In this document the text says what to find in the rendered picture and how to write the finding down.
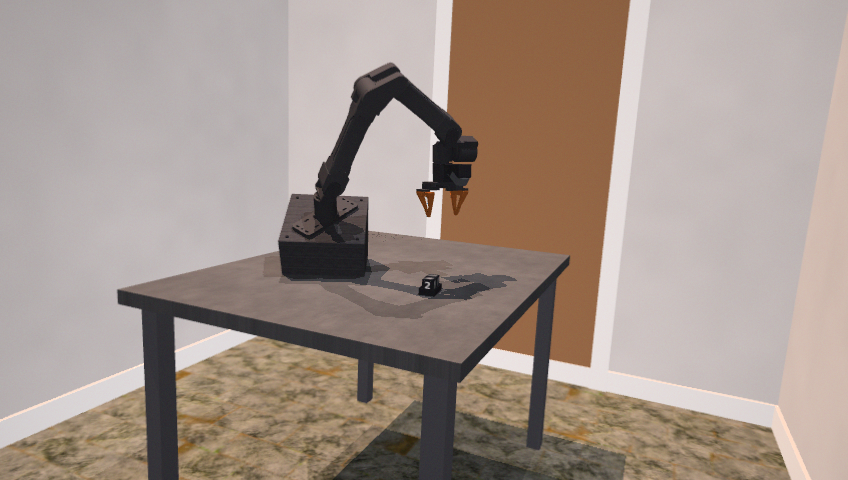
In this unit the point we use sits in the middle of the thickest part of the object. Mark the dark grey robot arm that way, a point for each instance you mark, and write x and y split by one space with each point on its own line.
374 97

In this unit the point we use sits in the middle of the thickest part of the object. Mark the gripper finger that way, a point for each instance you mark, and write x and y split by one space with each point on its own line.
453 195
430 198

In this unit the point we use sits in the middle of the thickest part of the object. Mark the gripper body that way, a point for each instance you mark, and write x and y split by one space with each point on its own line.
449 186

